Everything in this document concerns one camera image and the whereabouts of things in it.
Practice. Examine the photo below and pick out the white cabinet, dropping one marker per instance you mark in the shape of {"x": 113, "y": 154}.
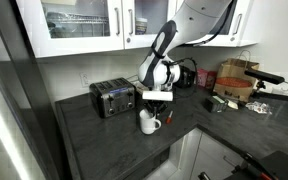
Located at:
{"x": 195, "y": 153}
{"x": 68, "y": 27}

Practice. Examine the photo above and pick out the small dark box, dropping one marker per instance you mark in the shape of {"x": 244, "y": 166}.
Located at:
{"x": 215, "y": 104}

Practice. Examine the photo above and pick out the crumpled plastic wrapper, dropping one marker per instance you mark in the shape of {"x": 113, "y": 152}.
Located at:
{"x": 258, "y": 107}

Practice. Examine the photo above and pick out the white wall outlet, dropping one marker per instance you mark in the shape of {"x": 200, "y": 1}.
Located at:
{"x": 84, "y": 80}

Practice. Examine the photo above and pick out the black four-slot toaster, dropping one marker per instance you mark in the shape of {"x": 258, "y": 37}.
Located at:
{"x": 112, "y": 97}

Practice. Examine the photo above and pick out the black camera on stand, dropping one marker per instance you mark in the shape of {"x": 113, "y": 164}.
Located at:
{"x": 265, "y": 77}

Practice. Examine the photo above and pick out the white upper cabinet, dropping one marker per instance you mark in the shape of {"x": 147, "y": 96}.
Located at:
{"x": 68, "y": 27}

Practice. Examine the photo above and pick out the white lower cabinet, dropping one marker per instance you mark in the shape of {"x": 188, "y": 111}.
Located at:
{"x": 195, "y": 153}

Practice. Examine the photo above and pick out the stainless steel refrigerator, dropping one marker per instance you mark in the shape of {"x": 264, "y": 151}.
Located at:
{"x": 31, "y": 144}

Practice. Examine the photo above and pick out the orange capped white marker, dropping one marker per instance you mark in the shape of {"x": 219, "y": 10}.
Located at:
{"x": 169, "y": 118}

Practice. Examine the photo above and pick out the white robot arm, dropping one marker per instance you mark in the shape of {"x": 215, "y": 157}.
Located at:
{"x": 158, "y": 72}

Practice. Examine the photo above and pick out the white ceramic mug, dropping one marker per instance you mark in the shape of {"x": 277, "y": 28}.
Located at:
{"x": 148, "y": 124}

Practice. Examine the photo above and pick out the red pink box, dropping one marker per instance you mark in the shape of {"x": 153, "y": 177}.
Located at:
{"x": 206, "y": 78}

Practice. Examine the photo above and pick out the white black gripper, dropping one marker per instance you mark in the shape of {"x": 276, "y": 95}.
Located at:
{"x": 155, "y": 101}

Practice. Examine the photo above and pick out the brown paper bag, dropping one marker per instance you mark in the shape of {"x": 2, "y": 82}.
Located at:
{"x": 232, "y": 81}

